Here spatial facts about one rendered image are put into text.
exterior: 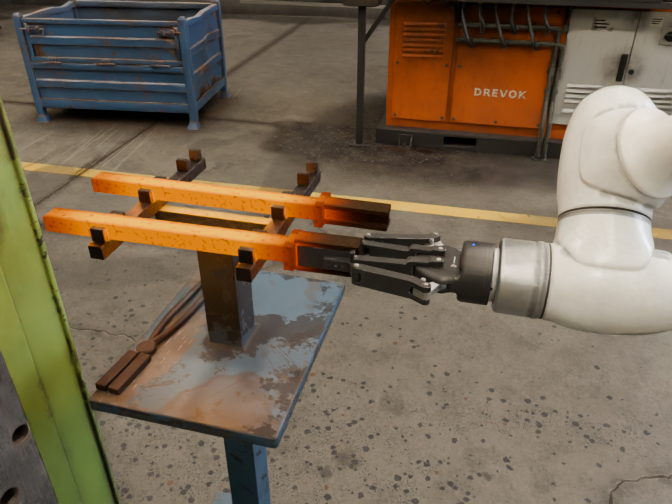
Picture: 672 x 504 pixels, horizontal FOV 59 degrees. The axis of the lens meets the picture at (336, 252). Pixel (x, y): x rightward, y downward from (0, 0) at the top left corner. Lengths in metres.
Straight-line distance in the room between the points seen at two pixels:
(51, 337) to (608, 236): 0.98
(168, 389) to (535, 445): 1.27
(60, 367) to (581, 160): 1.00
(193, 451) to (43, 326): 0.80
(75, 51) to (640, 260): 4.12
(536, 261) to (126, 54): 3.85
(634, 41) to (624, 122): 3.11
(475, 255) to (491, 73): 3.14
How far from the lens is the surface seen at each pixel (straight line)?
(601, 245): 0.71
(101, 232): 0.85
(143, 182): 0.96
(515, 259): 0.70
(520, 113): 3.88
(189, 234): 0.79
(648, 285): 0.71
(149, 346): 1.04
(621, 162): 0.71
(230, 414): 0.91
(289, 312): 1.09
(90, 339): 2.39
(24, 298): 1.19
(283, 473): 1.81
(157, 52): 4.26
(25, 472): 1.02
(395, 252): 0.74
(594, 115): 0.77
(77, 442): 1.43
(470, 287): 0.70
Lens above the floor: 1.42
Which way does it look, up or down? 31 degrees down
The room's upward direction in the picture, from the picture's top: straight up
